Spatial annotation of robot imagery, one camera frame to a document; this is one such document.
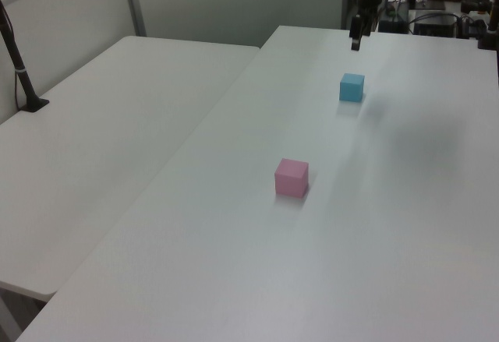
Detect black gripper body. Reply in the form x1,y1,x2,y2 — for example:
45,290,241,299
356,0,382,18

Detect blue cube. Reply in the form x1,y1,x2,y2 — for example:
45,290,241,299
338,72,366,104

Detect pink cube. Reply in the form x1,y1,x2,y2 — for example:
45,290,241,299
274,157,310,199

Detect black computer box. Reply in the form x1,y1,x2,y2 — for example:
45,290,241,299
412,12,460,38

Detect black table clamp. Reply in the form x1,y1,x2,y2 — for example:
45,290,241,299
476,0,499,51

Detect white side table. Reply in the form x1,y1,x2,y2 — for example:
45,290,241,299
0,35,261,297

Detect black camera pole with base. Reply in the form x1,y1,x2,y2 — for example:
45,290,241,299
0,0,51,115

